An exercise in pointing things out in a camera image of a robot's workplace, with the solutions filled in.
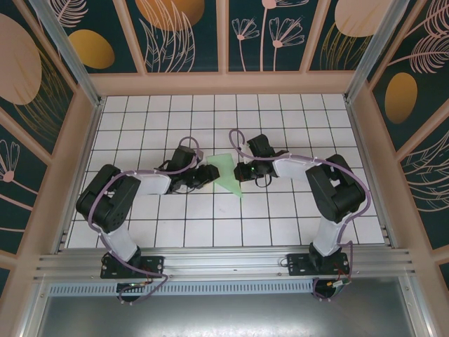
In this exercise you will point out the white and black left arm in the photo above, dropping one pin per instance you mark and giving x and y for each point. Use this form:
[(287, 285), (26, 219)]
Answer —
[(151, 184)]

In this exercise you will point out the light green paper sheet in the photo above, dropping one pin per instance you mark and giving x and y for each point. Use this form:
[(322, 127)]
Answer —
[(224, 172)]

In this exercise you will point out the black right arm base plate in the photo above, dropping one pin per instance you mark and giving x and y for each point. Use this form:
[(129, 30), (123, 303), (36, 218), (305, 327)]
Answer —
[(298, 265)]

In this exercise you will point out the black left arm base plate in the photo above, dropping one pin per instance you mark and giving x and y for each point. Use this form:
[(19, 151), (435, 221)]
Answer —
[(154, 267)]

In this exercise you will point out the long aluminium base rail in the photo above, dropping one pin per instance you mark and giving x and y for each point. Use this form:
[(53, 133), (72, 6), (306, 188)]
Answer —
[(224, 261)]

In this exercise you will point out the aluminium corner post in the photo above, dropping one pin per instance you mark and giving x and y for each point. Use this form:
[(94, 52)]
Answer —
[(372, 49), (68, 56)]

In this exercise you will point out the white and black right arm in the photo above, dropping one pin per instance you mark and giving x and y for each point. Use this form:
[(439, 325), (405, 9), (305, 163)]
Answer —
[(291, 168)]

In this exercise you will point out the grey metal base sheet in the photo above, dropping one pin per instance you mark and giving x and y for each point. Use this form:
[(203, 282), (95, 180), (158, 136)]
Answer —
[(224, 316)]

